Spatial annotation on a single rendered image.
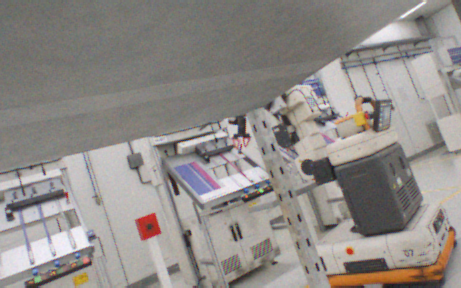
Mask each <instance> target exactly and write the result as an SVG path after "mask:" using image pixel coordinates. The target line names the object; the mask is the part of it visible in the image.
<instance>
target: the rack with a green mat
mask: <svg viewBox="0 0 461 288"><path fill-rule="evenodd" d="M425 1H427V0H0V172H1V171H7V170H11V169H14V168H21V167H24V166H28V165H31V164H37V163H41V162H45V161H48V160H54V159H58V158H61V157H65V156H71V155H75V154H78V153H84V152H88V151H91V150H95V149H101V148H105V147H108V146H111V145H118V144H122V143H125V142H131V141H134V140H138V139H141V138H148V137H152V136H155V135H158V134H164V133H168V132H171V131H178V130H181V129H185V128H188V127H194V126H197V125H201V124H207V123H211V122H214V121H218V120H224V119H227V118H231V117H234V116H240V115H244V114H246V115H247V120H248V121H249V124H250V126H251V130H252V132H253V135H254V137H255V141H256V143H257V146H258V149H259V152H260V154H261V156H262V160H263V162H264V164H265V167H266V171H267V173H268V175H269V178H270V182H271V184H272V186H273V190H274V193H275V195H276V197H277V201H278V204H279V205H280V208H281V212H282V214H283V216H284V220H285V223H286V225H287V227H288V231H289V234H290V236H291V237H292V242H293V245H294V246H295V249H296V253H297V255H298V257H299V261H300V263H301V266H302V268H303V272H304V275H305V277H306V278H307V283H308V286H309V287H310V288H331V287H330V285H329V281H328V279H327V276H326V275H325V270H324V268H323V266H322V262H321V260H320V257H319V256H318V251H317V249H316V247H315V245H314V241H313V238H312V236H311V234H310V230H309V228H308V226H307V221H306V219H305V217H304V215H303V211H302V208H301V207H300V204H299V201H298V198H297V196H296V193H295V190H294V187H293V186H292V181H291V179H290V177H289V175H288V171H287V168H286V166H285V164H284V160H283V158H282V156H281V152H280V149H279V147H278V146H277V141H276V138H275V137H274V135H273V131H272V128H271V126H270V122H269V120H268V118H267V116H266V111H265V109H264V106H265V105H267V104H269V103H270V102H271V101H273V100H275V99H276V98H278V97H280V96H281V95H282V94H284V93H286V92H287V91H288V90H291V89H292V88H293V87H294V86H296V85H298V84H299V83H301V82H303V81H304V80H305V79H307V78H309V77H310V76H311V75H314V73H316V72H317V71H320V70H321V69H322V68H325V67H326V66H327V65H328V64H330V63H332V62H333V61H334V60H337V59H338V58H339V57H341V56H343V55H344V54H345V53H346V52H348V51H350V50H352V49H354V48H355V47H356V46H357V45H360V44H361V43H362V42H363V41H366V40H367V39H368V38H370V37H372V36H373V35H375V33H378V32H379V31H380V30H382V29H384V28H386V27H387V26H388V25H390V24H391V23H393V22H394V21H396V20H398V18H400V17H402V16H404V15H405V14H406V13H409V12H410V11H411V10H412V9H414V8H416V7H418V5H421V4H422V3H423V2H425ZM451 2H452V4H453V5H454V9H455V11H456V13H457V16H458V18H459V20H460V22H461V0H451Z"/></svg>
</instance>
